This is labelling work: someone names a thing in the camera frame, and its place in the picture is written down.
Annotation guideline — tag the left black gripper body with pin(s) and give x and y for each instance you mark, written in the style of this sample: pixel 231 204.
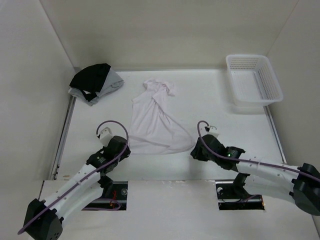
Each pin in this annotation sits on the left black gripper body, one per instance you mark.
pixel 124 155

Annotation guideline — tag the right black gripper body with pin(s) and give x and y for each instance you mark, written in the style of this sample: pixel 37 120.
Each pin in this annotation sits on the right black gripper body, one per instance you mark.
pixel 204 156

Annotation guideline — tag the white tank top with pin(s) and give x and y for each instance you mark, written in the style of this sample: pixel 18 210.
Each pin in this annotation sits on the white tank top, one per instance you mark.
pixel 153 129

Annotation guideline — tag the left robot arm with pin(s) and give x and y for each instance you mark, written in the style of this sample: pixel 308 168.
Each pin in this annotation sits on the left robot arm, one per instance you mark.
pixel 45 219

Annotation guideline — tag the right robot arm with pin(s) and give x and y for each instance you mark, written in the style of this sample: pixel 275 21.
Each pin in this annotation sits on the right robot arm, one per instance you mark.
pixel 299 185

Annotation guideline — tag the grey folded tank top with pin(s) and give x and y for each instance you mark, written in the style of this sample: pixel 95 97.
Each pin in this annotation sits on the grey folded tank top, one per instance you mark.
pixel 112 83

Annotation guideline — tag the black folded tank top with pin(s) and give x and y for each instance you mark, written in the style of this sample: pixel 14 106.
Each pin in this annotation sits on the black folded tank top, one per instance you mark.
pixel 90 80

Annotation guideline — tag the white plastic basket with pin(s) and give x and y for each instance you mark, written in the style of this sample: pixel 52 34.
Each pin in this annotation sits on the white plastic basket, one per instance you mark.
pixel 252 80

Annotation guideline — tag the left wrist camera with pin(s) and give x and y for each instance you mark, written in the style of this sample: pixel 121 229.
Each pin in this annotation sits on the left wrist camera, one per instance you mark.
pixel 105 136

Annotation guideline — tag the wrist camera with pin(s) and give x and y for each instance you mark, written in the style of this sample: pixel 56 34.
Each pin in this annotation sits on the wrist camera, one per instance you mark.
pixel 105 136
pixel 212 130

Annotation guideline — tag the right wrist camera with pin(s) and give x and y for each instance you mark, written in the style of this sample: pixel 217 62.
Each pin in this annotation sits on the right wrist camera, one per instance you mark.
pixel 212 130

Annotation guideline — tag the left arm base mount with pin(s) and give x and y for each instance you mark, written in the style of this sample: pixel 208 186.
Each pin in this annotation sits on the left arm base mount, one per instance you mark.
pixel 113 198

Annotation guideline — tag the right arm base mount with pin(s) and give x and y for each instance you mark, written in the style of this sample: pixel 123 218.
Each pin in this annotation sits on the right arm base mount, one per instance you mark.
pixel 232 196

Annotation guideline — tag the left aluminium table rail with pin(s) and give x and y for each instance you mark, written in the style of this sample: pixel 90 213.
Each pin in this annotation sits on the left aluminium table rail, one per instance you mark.
pixel 61 141

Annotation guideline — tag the aluminium table rail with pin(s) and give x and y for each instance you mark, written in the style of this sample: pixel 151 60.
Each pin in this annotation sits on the aluminium table rail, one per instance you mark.
pixel 61 141
pixel 274 132

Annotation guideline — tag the right aluminium table rail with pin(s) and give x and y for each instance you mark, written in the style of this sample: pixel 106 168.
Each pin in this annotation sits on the right aluminium table rail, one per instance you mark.
pixel 274 132

